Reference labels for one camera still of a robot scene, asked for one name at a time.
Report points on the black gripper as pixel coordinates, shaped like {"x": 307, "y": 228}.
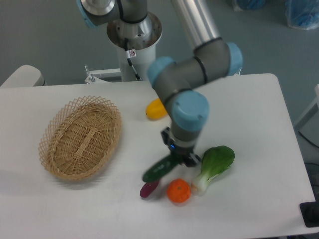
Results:
{"x": 182, "y": 149}

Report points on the dark green cucumber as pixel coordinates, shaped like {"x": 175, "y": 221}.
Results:
{"x": 161, "y": 168}

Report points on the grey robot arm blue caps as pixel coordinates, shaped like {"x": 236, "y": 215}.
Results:
{"x": 175, "y": 83}

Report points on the woven wicker oval basket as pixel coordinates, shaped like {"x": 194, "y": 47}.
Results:
{"x": 81, "y": 138}

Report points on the green bok choy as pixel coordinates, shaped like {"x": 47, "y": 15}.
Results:
{"x": 215, "y": 161}

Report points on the orange tangerine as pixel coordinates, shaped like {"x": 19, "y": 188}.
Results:
{"x": 178, "y": 191}

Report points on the purple sweet potato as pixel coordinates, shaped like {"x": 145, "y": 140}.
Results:
{"x": 148, "y": 189}

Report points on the yellow mango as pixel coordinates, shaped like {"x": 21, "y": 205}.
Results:
{"x": 156, "y": 110}

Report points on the black device at table edge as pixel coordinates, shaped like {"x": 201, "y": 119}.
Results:
{"x": 310, "y": 213}

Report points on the white chair back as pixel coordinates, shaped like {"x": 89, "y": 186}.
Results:
{"x": 24, "y": 76}

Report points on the blue plastic bag right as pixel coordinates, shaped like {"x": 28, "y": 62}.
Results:
{"x": 302, "y": 14}

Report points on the white furniture frame right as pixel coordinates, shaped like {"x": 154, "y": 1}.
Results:
{"x": 309, "y": 112}

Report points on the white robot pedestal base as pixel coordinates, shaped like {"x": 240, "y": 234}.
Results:
{"x": 135, "y": 44}

